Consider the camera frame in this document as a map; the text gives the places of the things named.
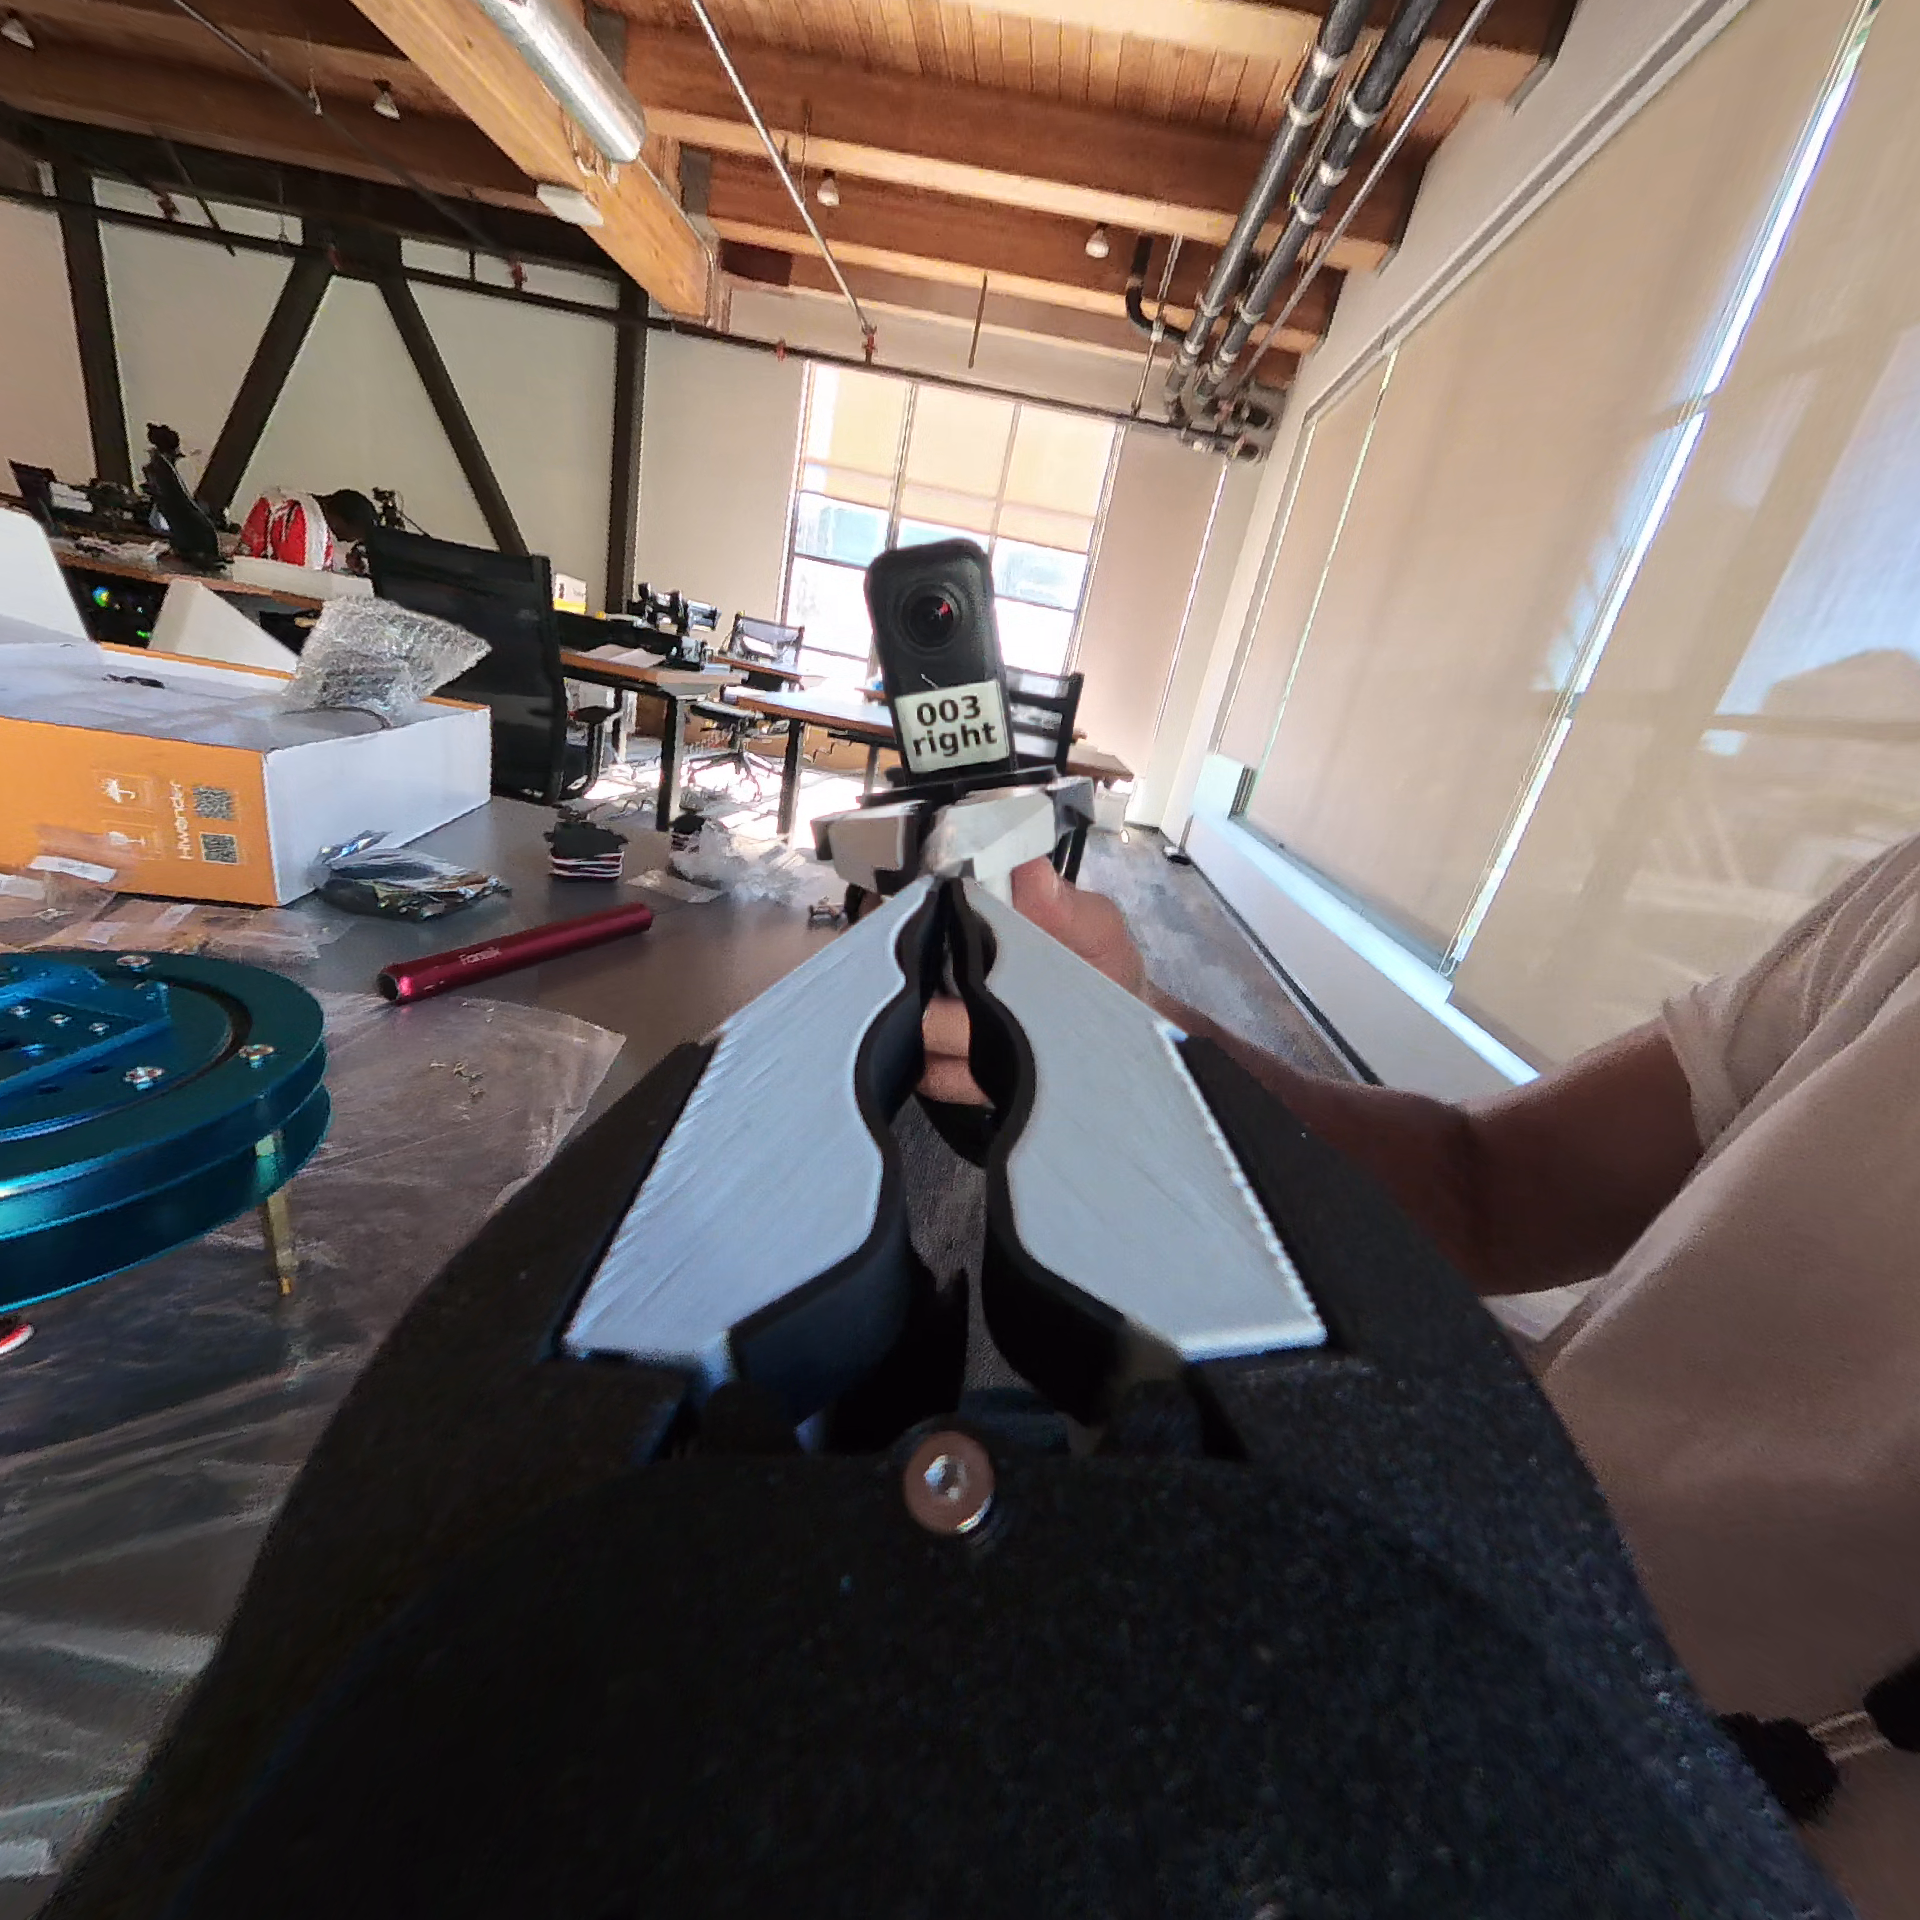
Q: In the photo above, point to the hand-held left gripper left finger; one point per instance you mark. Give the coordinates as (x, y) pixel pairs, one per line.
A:
(735, 1186)

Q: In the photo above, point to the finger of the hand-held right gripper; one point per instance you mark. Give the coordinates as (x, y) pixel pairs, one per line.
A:
(1007, 832)
(867, 842)

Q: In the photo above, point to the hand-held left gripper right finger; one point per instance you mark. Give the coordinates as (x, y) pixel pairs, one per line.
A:
(1156, 1186)

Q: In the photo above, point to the orange and white cardboard box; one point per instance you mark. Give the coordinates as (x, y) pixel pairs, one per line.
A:
(344, 795)

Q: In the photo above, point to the person's right forearm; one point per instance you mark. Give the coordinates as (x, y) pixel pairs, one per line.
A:
(1471, 1154)

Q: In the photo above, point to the teal round robot base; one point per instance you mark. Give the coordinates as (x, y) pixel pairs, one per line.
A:
(151, 1168)

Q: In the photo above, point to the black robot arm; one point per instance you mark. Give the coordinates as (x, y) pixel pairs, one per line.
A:
(173, 497)

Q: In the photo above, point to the wooden-topped desk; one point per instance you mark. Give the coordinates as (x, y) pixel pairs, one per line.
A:
(151, 578)
(646, 668)
(810, 705)

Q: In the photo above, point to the grey desk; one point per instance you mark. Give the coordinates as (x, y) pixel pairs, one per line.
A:
(691, 988)

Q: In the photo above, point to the person's right hand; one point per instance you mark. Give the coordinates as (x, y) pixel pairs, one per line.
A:
(1079, 915)

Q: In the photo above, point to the crumpled white plastic wrap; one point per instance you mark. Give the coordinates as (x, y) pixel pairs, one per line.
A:
(759, 875)

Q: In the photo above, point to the black mesh chair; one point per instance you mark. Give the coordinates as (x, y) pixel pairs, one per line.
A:
(765, 644)

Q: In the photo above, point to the red pen screwdriver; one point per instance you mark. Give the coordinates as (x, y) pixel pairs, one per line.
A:
(510, 951)

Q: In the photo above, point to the black office chair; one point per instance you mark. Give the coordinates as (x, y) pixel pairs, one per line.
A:
(466, 632)

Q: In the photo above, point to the bubble wrap pouch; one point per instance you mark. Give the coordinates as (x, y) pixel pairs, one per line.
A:
(375, 654)

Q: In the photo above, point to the beige roller shade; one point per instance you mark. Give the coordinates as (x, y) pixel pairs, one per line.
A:
(1799, 525)
(1501, 632)

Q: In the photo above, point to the spread of hardware bags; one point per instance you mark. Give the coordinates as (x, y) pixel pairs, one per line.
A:
(241, 929)

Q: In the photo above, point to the metal ceiling pipes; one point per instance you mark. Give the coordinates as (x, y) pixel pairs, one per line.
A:
(1305, 163)

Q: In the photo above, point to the red and white bag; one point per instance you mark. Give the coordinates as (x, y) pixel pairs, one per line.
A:
(286, 528)

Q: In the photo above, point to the black steel truss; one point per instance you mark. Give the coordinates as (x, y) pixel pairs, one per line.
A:
(286, 343)

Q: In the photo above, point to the black chest harness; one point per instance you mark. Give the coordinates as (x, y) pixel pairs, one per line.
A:
(1787, 1762)

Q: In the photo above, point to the silver ceiling duct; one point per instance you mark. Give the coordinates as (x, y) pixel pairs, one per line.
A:
(570, 74)

